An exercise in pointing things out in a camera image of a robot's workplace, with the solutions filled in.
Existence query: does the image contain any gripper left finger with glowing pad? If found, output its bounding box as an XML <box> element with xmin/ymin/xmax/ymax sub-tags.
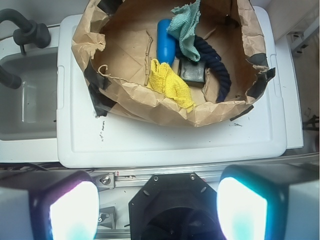
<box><xmin>0</xmin><ymin>170</ymin><xmax>100</xmax><ymax>240</ymax></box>

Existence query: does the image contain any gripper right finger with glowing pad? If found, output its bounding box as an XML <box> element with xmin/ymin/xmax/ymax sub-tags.
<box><xmin>216</xmin><ymin>163</ymin><xmax>320</xmax><ymax>240</ymax></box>

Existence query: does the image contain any yellow cloth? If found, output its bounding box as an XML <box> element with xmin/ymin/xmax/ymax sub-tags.
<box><xmin>146</xmin><ymin>58</ymin><xmax>196</xmax><ymax>113</ymax></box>

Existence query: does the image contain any light blue cloth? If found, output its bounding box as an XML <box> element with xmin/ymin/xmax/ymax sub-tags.
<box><xmin>166</xmin><ymin>0</ymin><xmax>201</xmax><ymax>62</ymax></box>

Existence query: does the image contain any white plastic bin lid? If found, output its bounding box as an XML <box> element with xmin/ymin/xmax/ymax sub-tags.
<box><xmin>56</xmin><ymin>15</ymin><xmax>287</xmax><ymax>168</ymax></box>

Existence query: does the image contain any white plastic tub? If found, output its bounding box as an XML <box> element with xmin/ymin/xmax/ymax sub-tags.
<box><xmin>0</xmin><ymin>26</ymin><xmax>60</xmax><ymax>163</ymax></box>

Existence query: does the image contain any dark grey metal block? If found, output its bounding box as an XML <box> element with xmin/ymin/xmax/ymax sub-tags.
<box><xmin>179</xmin><ymin>58</ymin><xmax>206</xmax><ymax>88</ymax></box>

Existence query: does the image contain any brown paper bag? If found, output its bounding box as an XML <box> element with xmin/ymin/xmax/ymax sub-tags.
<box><xmin>71</xmin><ymin>0</ymin><xmax>275</xmax><ymax>127</ymax></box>

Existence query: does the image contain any blue plastic cylinder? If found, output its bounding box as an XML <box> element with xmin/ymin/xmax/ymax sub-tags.
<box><xmin>156</xmin><ymin>19</ymin><xmax>176</xmax><ymax>66</ymax></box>

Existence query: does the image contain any aluminium extrusion rail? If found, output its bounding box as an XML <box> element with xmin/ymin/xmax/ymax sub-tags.
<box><xmin>0</xmin><ymin>152</ymin><xmax>320</xmax><ymax>190</ymax></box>

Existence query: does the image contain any black octagonal mount plate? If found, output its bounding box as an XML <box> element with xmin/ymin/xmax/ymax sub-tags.
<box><xmin>128</xmin><ymin>172</ymin><xmax>225</xmax><ymax>240</ymax></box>

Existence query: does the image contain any dark navy rope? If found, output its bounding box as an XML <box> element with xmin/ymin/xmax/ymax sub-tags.
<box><xmin>174</xmin><ymin>34</ymin><xmax>231</xmax><ymax>103</ymax></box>

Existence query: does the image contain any black hose with clamp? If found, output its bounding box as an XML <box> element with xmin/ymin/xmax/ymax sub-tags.
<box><xmin>0</xmin><ymin>8</ymin><xmax>52</xmax><ymax>90</ymax></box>

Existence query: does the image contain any brown paper twine handle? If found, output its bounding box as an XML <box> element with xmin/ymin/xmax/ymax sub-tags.
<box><xmin>143</xmin><ymin>29</ymin><xmax>154</xmax><ymax>86</ymax></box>

